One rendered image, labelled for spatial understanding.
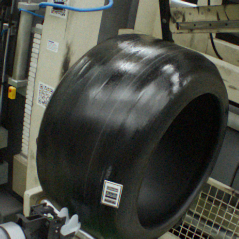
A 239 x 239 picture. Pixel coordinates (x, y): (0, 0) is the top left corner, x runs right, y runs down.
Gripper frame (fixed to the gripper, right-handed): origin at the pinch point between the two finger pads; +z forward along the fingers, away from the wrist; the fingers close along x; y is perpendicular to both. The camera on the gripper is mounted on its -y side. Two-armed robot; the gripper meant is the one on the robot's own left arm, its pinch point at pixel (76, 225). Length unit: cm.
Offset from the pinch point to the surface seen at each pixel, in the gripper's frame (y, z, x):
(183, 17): 56, 50, 16
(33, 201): -8.9, 9.0, 25.5
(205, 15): 59, 50, 8
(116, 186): 17.8, -3.3, -10.8
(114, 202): 13.8, -2.7, -10.9
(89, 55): 40.6, 4.5, 11.9
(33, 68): 29, 15, 43
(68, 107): 29.1, -3.5, 7.2
